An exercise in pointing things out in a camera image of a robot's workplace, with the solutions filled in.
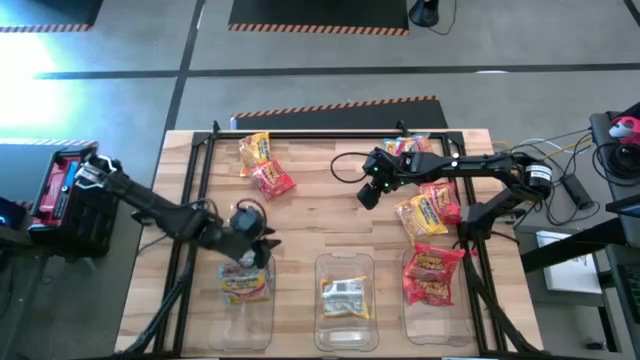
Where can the black metal rig frame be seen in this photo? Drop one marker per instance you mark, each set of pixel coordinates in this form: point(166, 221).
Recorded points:
point(325, 135)

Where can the black power brick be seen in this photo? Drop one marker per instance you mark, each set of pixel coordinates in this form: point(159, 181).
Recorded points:
point(577, 191)

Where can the black round stand base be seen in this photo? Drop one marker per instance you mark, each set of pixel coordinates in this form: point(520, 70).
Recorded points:
point(424, 12)

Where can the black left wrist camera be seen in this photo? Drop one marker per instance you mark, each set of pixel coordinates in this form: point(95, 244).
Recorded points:
point(247, 220)

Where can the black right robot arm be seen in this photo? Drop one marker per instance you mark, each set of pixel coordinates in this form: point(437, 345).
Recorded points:
point(475, 165)

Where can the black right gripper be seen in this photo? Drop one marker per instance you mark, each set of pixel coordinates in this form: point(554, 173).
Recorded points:
point(390, 170)

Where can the black side desk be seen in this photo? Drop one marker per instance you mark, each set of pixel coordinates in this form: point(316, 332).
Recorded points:
point(600, 130)

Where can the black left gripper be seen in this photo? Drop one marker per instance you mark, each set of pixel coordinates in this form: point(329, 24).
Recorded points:
point(237, 245)

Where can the black hazard-striped floor mat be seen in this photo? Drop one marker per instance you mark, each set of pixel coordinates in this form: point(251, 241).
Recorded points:
point(340, 117)
point(50, 142)
point(320, 15)
point(45, 12)

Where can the grey side table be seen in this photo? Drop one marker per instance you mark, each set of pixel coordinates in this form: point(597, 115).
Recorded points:
point(530, 295)

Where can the black device with blue light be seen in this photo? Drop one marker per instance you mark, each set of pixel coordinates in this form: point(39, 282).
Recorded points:
point(12, 215)

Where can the white paper sheet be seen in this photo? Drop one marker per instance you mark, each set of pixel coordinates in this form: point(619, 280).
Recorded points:
point(570, 265)

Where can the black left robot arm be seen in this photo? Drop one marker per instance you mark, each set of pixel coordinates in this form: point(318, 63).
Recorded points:
point(150, 202)

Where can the red white gadget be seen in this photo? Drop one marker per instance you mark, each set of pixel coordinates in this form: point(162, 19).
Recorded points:
point(625, 129)

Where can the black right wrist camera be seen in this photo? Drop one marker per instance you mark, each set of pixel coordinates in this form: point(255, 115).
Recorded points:
point(368, 196)

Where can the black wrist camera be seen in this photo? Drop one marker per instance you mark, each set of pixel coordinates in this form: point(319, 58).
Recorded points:
point(247, 220)
point(368, 196)

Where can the red black tool cart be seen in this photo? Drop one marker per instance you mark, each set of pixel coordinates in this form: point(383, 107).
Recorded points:
point(55, 190)

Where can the dark keyboard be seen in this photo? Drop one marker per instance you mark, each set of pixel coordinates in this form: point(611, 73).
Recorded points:
point(631, 295)

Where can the clear plastic bin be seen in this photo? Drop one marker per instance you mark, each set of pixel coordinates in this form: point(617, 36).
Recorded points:
point(345, 337)
point(440, 330)
point(240, 330)

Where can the black diagonal beam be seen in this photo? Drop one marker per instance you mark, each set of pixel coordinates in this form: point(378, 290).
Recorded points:
point(575, 247)

